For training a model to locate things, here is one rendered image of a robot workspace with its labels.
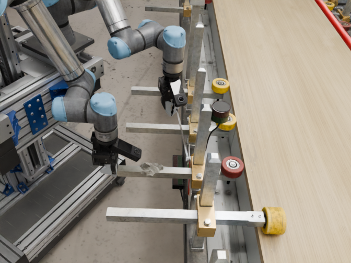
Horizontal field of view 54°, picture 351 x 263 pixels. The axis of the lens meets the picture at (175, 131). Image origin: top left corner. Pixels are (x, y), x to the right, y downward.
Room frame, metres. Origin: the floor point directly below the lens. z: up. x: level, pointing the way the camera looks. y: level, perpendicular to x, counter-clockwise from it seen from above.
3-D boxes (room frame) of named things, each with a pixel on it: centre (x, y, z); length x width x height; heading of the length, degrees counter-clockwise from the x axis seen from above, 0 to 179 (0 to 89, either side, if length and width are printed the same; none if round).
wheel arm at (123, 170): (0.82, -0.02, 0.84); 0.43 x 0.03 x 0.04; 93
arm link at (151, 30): (1.12, 0.11, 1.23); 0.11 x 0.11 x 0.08; 47
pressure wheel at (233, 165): (0.83, -0.21, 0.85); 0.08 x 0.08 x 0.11
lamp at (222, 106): (0.87, -0.14, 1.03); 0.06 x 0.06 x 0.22; 3
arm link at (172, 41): (1.06, 0.03, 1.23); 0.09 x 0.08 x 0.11; 47
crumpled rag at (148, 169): (0.81, 0.08, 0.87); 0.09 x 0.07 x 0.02; 93
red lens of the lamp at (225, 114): (0.87, -0.14, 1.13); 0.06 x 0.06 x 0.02
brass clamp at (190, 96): (1.34, -0.07, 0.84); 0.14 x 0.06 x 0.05; 3
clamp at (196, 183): (0.84, -0.10, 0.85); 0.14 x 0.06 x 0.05; 3
